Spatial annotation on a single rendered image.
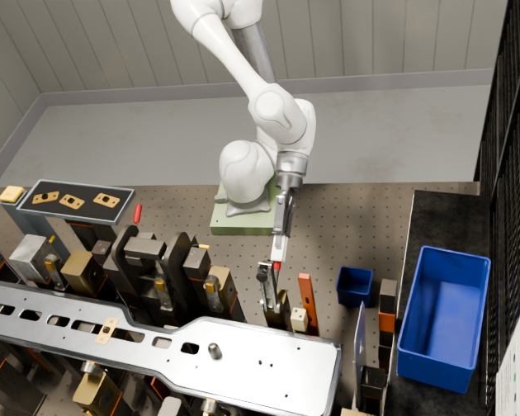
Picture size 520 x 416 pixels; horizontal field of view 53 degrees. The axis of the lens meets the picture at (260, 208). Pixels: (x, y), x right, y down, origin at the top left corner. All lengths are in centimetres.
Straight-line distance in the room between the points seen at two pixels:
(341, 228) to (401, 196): 28
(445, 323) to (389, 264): 55
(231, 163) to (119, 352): 77
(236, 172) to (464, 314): 93
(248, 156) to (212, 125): 190
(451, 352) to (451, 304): 14
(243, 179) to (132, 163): 187
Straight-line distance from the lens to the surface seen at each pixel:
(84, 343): 162
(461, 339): 141
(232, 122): 377
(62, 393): 194
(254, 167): 192
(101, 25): 402
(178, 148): 369
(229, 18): 179
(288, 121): 128
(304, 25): 365
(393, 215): 207
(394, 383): 134
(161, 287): 152
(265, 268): 132
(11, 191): 194
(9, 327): 178
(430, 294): 147
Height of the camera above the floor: 226
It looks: 46 degrees down
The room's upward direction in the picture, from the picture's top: 13 degrees counter-clockwise
